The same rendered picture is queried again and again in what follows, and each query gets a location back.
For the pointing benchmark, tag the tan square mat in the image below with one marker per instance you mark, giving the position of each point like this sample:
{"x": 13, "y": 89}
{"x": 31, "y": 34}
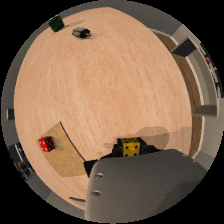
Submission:
{"x": 64, "y": 158}

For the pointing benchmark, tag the red die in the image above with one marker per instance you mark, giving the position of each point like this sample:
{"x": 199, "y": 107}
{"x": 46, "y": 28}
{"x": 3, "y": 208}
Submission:
{"x": 46, "y": 144}

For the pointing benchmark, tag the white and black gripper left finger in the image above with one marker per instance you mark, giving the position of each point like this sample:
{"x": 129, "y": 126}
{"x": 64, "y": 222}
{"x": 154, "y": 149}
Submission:
{"x": 117, "y": 151}

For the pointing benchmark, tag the green drink can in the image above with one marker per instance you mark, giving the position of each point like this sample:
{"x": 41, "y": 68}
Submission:
{"x": 56, "y": 23}

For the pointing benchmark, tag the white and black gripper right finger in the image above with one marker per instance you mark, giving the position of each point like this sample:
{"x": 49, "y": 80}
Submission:
{"x": 146, "y": 149}

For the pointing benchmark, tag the yellow die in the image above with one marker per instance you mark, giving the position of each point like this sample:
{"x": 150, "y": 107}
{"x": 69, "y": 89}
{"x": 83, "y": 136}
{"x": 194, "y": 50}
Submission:
{"x": 131, "y": 146}

